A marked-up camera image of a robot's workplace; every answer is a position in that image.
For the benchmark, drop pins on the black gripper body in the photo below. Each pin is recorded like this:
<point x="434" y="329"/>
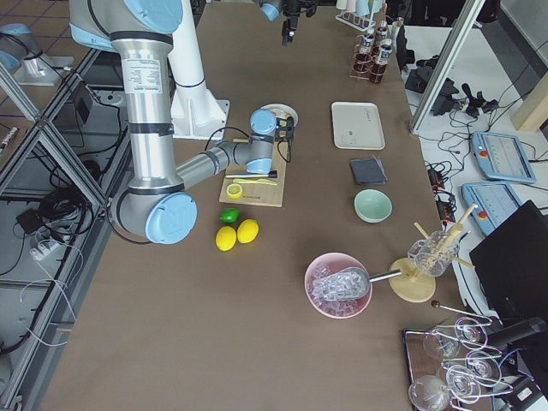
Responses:
<point x="293" y="8"/>
<point x="287" y="128"/>

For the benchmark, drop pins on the tea bottle front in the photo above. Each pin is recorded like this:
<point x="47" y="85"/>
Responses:
<point x="381" y="61"/>

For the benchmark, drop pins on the half lemon slice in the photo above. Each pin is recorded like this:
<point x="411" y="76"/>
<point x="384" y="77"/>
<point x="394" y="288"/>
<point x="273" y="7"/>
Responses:
<point x="234" y="191"/>

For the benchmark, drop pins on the tea bottle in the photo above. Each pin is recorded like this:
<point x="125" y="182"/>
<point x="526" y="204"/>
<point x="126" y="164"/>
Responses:
<point x="381" y="61"/>
<point x="381" y="32"/>
<point x="365" y="45"/>

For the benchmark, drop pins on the wooden cup tree stand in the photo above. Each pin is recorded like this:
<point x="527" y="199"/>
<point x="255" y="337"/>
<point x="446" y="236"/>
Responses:
<point x="413" y="285"/>

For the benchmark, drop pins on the white round plate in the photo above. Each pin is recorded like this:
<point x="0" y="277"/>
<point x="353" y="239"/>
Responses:
<point x="292" y="113"/>

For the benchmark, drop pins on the glass pitcher on stand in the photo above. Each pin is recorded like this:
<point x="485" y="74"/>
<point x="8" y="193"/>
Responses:
<point x="433" y="255"/>

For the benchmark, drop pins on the cream rabbit serving tray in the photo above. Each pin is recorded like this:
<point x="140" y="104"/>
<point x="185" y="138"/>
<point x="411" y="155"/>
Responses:
<point x="357" y="126"/>

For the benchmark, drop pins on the copper wire bottle rack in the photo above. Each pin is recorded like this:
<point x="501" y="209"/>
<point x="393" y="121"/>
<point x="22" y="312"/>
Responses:
<point x="362" y="70"/>

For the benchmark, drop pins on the blue teach pendant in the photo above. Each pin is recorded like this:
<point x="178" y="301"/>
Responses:
<point x="496" y="201"/>
<point x="501" y="157"/>

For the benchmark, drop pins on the white dish rack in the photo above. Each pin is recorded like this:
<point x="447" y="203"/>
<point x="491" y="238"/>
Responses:
<point x="359" y="14"/>

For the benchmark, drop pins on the black monitor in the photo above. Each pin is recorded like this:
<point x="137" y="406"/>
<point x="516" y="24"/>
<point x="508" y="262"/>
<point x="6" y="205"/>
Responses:
<point x="511" y="264"/>

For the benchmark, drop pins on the tea bottle back left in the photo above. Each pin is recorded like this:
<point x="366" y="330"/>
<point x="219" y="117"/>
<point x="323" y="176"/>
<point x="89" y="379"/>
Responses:
<point x="381" y="32"/>

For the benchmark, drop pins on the metal ice scoop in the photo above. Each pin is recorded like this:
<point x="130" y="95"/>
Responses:
<point x="349" y="284"/>

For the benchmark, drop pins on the grey folded cloth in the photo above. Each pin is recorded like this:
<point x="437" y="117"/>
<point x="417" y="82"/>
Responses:
<point x="368" y="171"/>

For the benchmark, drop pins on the bamboo cutting board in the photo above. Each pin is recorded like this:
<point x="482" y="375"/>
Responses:
<point x="256" y="194"/>

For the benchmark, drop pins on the pink ice bowl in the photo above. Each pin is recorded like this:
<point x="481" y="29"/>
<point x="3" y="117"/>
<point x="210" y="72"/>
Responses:
<point x="325" y="265"/>

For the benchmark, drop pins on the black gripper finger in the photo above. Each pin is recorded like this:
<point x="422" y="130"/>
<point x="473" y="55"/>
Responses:
<point x="289" y="29"/>

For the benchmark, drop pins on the mint green bowl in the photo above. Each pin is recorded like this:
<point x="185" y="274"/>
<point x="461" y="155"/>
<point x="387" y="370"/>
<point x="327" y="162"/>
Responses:
<point x="372" y="206"/>

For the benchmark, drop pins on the green lime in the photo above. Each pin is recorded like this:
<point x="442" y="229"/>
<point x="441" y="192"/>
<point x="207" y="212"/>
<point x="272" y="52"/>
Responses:
<point x="229" y="215"/>

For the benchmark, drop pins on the yellow lemon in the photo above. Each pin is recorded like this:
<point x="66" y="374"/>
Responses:
<point x="247" y="231"/>
<point x="226" y="238"/>

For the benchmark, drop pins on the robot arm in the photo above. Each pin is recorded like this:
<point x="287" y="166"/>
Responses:
<point x="167" y="98"/>
<point x="271" y="9"/>

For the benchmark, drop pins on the tea bottle right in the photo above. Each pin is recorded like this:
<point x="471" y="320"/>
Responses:
<point x="365" y="45"/>

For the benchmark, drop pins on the yellow lemon upper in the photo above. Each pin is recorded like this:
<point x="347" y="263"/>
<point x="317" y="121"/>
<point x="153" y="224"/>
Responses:
<point x="247" y="231"/>

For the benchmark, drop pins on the steel muddler black tip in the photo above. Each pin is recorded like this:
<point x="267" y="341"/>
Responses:
<point x="271" y="174"/>

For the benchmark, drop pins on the blue teach pendant lower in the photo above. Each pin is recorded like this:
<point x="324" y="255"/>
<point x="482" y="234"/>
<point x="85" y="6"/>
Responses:
<point x="496" y="201"/>

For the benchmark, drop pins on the yellow plastic knife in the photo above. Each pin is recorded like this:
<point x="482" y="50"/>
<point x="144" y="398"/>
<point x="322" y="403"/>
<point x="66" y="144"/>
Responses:
<point x="260" y="181"/>

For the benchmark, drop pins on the wine glass rack tray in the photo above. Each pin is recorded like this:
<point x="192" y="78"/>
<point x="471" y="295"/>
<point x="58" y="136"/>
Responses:
<point x="472" y="364"/>

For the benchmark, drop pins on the blue teach pendant upper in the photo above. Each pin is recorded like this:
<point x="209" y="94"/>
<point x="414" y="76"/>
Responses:
<point x="501" y="157"/>

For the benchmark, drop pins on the yellow lemon lower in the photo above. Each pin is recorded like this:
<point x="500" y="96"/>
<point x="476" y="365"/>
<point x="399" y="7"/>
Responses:
<point x="226" y="238"/>

